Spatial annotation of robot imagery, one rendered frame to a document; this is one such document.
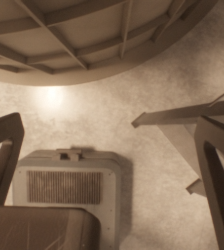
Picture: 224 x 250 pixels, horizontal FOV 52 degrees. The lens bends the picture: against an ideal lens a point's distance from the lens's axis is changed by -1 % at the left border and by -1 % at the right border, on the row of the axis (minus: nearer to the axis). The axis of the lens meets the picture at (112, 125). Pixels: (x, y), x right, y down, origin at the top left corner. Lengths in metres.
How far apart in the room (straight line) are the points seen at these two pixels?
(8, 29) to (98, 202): 0.84
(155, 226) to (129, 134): 0.58
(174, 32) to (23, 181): 1.08
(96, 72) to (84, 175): 0.55
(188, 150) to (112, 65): 0.59
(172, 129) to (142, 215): 0.64
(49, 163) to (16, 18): 0.73
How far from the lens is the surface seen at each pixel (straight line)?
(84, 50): 0.92
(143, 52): 1.30
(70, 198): 1.16
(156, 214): 1.48
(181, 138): 1.05
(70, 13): 0.55
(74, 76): 1.30
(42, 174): 1.14
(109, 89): 1.30
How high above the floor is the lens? 1.30
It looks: 83 degrees down
